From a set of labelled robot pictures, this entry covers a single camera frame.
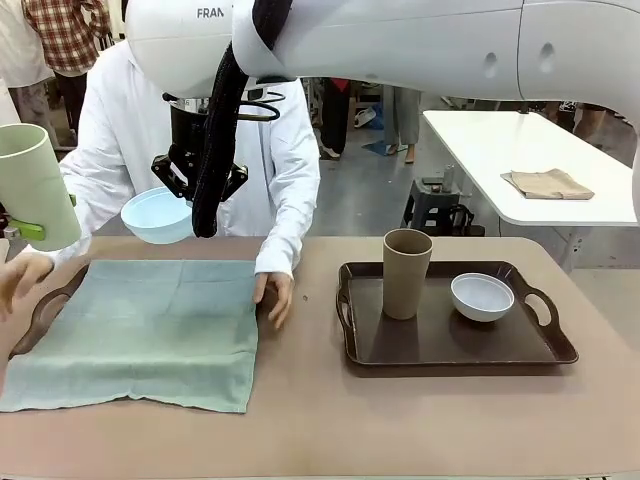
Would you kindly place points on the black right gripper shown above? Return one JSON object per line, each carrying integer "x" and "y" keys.
{"x": 187, "y": 135}

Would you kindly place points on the tall pale green cup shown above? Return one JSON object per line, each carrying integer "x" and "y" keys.
{"x": 35, "y": 190}

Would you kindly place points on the light blue bowl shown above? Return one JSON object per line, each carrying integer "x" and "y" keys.
{"x": 150, "y": 225}

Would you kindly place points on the green cloth mat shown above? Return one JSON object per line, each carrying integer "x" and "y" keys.
{"x": 125, "y": 330}

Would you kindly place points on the white bowl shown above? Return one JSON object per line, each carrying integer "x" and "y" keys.
{"x": 482, "y": 305}

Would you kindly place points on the beige cloth mat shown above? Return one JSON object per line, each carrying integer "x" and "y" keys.
{"x": 550, "y": 185}

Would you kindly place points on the person's left forearm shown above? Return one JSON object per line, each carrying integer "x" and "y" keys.
{"x": 292, "y": 225}

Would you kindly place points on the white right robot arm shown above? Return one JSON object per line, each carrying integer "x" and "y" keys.
{"x": 400, "y": 40}

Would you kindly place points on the dark brown serving tray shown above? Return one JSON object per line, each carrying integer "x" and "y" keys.
{"x": 30, "y": 335}
{"x": 440, "y": 345}

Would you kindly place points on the person's right hand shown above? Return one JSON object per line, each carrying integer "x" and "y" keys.
{"x": 22, "y": 280}

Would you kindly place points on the person's left hand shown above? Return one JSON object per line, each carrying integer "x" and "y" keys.
{"x": 277, "y": 300}

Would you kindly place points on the person in white hoodie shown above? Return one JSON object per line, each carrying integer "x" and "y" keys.
{"x": 125, "y": 110}

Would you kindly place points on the person with red apron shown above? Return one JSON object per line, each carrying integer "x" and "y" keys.
{"x": 334, "y": 120}

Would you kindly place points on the person in white coat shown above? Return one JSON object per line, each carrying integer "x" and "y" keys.
{"x": 20, "y": 50}

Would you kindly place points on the person in red plaid shirt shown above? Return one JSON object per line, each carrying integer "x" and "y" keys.
{"x": 65, "y": 35}

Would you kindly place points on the person in grey trousers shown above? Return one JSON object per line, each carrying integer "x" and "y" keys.
{"x": 405, "y": 120}

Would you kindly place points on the tall brown cup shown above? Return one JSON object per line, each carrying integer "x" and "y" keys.
{"x": 400, "y": 280}

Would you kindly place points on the white side table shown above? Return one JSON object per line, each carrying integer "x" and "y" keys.
{"x": 475, "y": 145}

